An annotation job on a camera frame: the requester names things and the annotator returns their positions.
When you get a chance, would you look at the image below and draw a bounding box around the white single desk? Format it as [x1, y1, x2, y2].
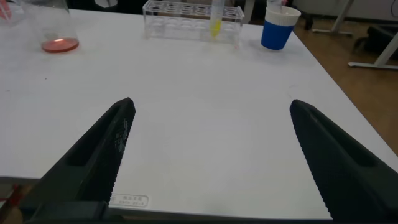
[312, 0, 398, 70]

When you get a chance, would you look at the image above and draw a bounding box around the blue white paper cup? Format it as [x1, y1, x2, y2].
[261, 4, 302, 51]

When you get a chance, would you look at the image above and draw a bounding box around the red pigment test tube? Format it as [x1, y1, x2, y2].
[0, 1, 12, 20]

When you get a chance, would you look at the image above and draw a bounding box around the yellow pigment test tube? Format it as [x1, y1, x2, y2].
[209, 0, 225, 39]

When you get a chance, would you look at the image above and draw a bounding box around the clear glass beaker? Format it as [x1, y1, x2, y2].
[18, 0, 80, 54]

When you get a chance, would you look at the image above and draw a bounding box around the clear acrylic test tube rack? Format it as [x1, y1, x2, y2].
[142, 0, 245, 44]

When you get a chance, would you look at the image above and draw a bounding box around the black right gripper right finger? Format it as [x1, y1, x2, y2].
[289, 98, 398, 223]

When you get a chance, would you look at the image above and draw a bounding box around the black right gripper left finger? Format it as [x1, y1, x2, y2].
[18, 96, 136, 207]

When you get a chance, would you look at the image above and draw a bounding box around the white table label sticker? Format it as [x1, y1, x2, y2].
[109, 193, 149, 208]

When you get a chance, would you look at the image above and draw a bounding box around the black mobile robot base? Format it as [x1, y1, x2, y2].
[353, 24, 393, 57]

